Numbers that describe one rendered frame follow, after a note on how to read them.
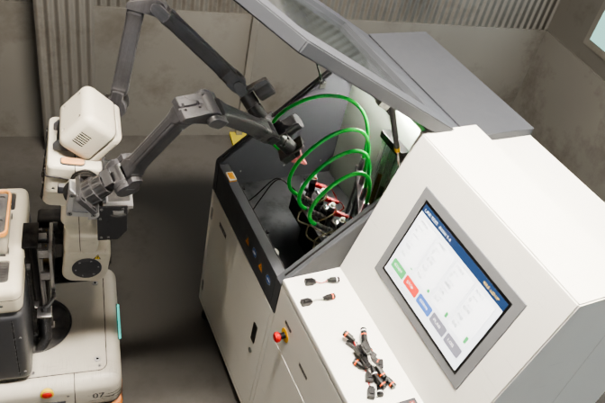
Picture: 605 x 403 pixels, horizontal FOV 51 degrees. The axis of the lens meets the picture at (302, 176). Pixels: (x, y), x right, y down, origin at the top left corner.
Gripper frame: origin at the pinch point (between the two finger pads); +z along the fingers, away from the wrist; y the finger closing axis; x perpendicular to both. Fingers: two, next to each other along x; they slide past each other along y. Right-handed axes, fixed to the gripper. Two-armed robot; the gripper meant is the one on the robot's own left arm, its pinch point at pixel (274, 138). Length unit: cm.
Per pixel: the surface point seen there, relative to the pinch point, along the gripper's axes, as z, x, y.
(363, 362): 62, -13, -62
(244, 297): 48, 42, -13
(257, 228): 23.7, 17.5, -16.9
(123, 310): 40, 125, 16
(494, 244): 44, -64, -59
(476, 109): 26, -68, 6
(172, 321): 57, 108, 20
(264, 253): 30.0, 15.2, -26.6
